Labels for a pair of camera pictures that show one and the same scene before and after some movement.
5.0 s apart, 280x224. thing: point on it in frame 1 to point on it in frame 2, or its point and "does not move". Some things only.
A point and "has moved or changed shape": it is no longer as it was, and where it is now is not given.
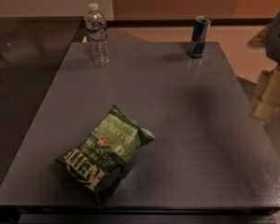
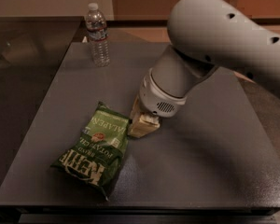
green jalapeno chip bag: x=99 y=163 has moved or changed shape
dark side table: x=26 y=53 does not move
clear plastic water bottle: x=97 y=32 does not move
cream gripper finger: x=273 y=91 to x=155 y=101
